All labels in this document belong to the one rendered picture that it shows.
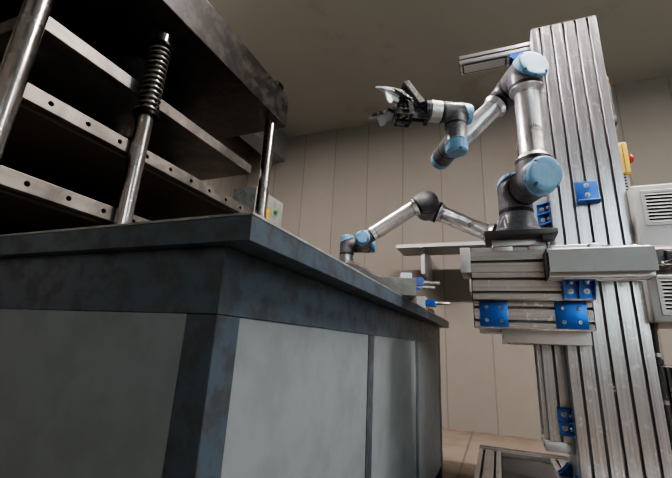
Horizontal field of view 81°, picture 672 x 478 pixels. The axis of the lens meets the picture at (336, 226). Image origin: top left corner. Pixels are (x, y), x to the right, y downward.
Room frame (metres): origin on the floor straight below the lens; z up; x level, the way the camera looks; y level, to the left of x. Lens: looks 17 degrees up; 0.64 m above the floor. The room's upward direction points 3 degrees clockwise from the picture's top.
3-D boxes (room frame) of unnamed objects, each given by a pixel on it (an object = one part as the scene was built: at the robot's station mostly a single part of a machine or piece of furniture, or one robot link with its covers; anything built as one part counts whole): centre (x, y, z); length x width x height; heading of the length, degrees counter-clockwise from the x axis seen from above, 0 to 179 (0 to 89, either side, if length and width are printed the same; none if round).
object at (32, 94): (1.56, 1.00, 1.26); 1.10 x 0.74 x 0.05; 157
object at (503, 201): (1.33, -0.65, 1.20); 0.13 x 0.12 x 0.14; 3
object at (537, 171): (1.20, -0.66, 1.41); 0.15 x 0.12 x 0.55; 3
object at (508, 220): (1.34, -0.65, 1.09); 0.15 x 0.15 x 0.10
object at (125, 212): (1.25, 0.71, 1.10); 0.05 x 0.05 x 1.30
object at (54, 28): (1.57, 1.01, 1.51); 1.10 x 0.70 x 0.05; 157
